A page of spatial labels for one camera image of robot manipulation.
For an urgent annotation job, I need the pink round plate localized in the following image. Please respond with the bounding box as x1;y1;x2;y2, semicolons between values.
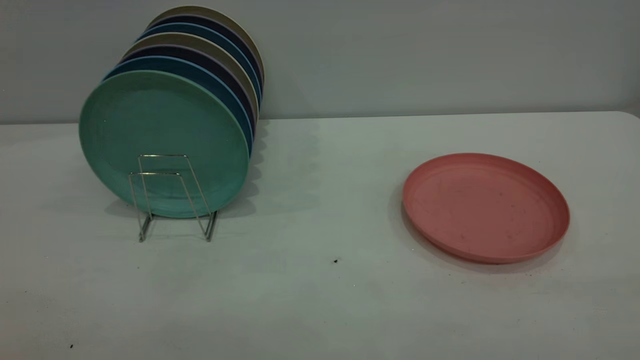
402;153;571;265

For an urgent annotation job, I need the blue round plate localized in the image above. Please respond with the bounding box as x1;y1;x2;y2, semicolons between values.
102;55;255;157
136;22;263;103

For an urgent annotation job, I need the green round plate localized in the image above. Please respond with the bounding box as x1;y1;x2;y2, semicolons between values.
79;70;250;219

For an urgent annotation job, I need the dark purple round plate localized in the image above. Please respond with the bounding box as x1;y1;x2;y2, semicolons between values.
119;44;257;140
147;14;264;91

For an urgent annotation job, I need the beige round plate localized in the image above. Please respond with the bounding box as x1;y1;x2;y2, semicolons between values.
146;5;265;86
122;32;260;126

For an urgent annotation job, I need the metal wire plate rack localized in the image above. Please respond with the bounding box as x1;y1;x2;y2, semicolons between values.
128;154;219;243

